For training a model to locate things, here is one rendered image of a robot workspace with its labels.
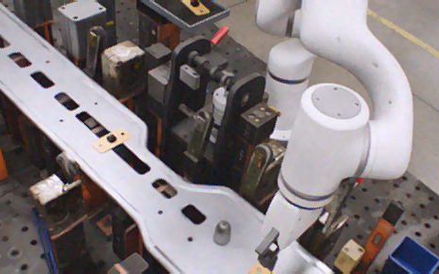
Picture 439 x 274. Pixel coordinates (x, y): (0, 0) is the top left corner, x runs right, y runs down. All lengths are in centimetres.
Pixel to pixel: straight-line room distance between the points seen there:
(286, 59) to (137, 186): 53
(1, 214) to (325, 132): 101
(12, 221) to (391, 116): 102
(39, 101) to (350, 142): 82
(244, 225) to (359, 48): 47
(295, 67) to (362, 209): 47
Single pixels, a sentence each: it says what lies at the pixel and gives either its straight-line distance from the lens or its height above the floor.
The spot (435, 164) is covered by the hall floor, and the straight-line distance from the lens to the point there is 285.
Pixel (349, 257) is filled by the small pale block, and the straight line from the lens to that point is 93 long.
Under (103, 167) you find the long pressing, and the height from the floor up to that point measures 100.
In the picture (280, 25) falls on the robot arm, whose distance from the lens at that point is 123.
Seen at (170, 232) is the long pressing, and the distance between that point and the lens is 97.
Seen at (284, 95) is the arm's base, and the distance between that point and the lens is 137.
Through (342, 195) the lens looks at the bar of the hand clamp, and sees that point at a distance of 89.
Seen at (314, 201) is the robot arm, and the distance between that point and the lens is 67.
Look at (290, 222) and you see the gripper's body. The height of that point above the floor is 125.
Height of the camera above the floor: 180
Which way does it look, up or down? 46 degrees down
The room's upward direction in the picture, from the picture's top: 11 degrees clockwise
